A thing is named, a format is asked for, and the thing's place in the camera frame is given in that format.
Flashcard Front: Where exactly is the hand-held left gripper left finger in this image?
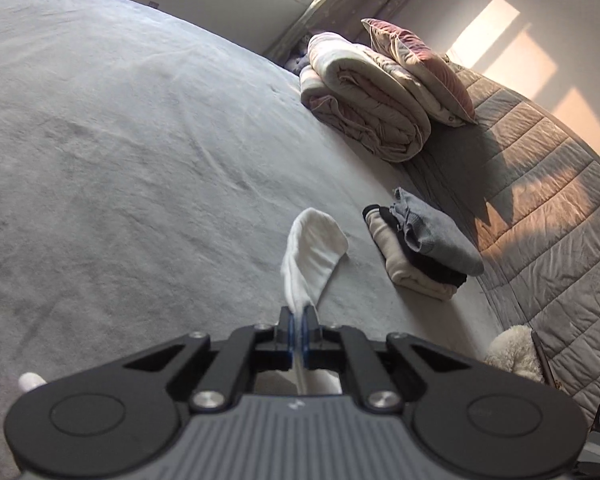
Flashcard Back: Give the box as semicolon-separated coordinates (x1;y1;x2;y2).
112;306;297;413

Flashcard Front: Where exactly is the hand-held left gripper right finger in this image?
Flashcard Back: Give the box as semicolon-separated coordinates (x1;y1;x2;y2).
301;306;481;413

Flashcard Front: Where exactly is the white t-shirt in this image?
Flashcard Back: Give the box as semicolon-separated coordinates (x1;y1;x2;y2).
19;207;350;396

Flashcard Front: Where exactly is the folded beige garment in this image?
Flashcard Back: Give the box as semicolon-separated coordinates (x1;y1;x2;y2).
367;210;461;302

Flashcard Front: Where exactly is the folded black garment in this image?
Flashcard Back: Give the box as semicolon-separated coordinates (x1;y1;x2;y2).
362;204;468;288

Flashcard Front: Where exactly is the folded grey sweater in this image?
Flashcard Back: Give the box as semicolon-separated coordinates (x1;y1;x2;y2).
391;187;485;276

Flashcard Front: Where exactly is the white plush toy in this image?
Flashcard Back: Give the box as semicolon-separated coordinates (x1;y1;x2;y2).
482;325;546;383

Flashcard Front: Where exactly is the folded pink beige duvet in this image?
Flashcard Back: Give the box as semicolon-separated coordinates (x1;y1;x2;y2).
300;31;432;163

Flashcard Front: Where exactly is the grey quilted headboard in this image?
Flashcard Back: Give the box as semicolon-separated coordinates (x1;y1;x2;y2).
400;57;600;426

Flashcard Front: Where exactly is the grey patterned cloth bundle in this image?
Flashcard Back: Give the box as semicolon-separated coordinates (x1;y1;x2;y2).
284;34;312;75

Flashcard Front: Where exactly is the pink beige pillow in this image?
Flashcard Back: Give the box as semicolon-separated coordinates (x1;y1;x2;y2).
361;18;479;127

